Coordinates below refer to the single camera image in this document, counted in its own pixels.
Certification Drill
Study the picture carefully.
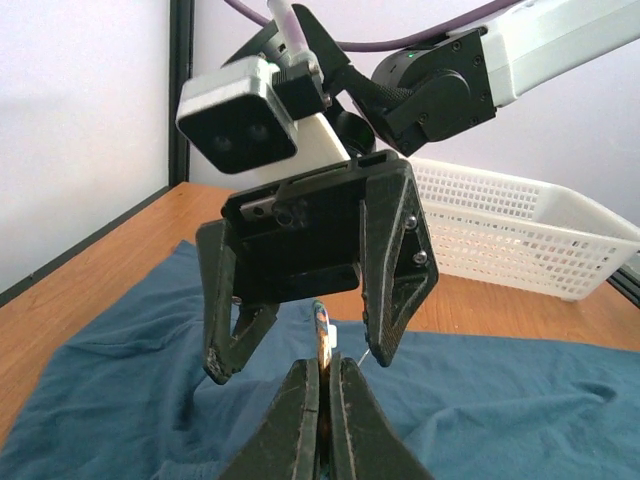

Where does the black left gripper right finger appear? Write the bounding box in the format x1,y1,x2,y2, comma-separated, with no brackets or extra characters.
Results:
329,354,433,480

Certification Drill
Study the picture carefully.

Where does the white perforated plastic basket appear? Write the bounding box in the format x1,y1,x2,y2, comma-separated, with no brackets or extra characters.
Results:
409,157,639,301

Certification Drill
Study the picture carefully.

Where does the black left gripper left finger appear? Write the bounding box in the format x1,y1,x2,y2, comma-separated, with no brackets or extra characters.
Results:
220,359,320,480

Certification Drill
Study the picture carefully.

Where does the blue t-shirt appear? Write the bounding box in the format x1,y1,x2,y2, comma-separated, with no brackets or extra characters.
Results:
1,242,639,479

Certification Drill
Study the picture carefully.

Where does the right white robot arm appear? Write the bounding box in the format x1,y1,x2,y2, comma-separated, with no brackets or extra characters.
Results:
176,1,639,384

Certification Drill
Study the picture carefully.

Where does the round colourful brooch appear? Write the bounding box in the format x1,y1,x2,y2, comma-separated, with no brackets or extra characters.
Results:
313,300,332,470

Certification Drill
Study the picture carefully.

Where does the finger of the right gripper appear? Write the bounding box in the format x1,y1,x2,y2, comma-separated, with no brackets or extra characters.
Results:
196,219,280,385
359,160,439,367

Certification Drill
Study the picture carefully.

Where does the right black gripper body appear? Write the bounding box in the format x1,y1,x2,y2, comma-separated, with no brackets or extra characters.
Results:
221,151,405,305

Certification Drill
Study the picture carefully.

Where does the black enclosure frame post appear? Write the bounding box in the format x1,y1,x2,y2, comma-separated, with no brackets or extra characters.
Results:
167,0,195,188

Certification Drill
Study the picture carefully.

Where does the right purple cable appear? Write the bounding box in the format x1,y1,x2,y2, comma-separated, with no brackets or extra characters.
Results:
222,0,526,54

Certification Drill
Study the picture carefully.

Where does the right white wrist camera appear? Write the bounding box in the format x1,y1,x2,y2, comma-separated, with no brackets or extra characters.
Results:
175,56,349,186

